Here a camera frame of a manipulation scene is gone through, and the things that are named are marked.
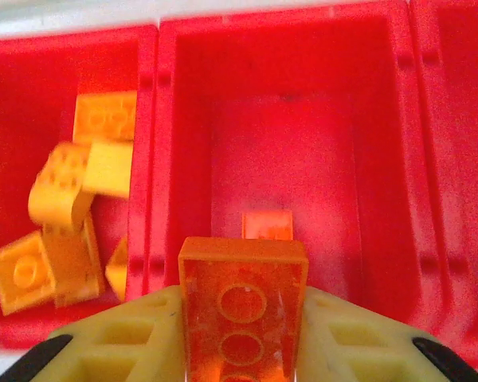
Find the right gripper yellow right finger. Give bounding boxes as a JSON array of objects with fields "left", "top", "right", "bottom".
[{"left": 298, "top": 286, "right": 478, "bottom": 382}]

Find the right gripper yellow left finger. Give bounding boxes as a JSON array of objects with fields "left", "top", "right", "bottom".
[{"left": 0, "top": 284, "right": 190, "bottom": 382}]

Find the small yellow lego brick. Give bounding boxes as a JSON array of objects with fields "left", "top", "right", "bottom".
[{"left": 0, "top": 230, "right": 57, "bottom": 318}]

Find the small orange lego brick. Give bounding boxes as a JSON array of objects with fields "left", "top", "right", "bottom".
[{"left": 241, "top": 209, "right": 295, "bottom": 242}]

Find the yellow arch lego piece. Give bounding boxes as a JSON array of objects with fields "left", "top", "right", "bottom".
[{"left": 27, "top": 142, "right": 93, "bottom": 234}]

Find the red plastic bin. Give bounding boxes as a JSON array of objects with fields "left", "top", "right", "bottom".
[
  {"left": 0, "top": 23, "right": 159, "bottom": 356},
  {"left": 409, "top": 0, "right": 478, "bottom": 372},
  {"left": 147, "top": 0, "right": 452, "bottom": 382}
]

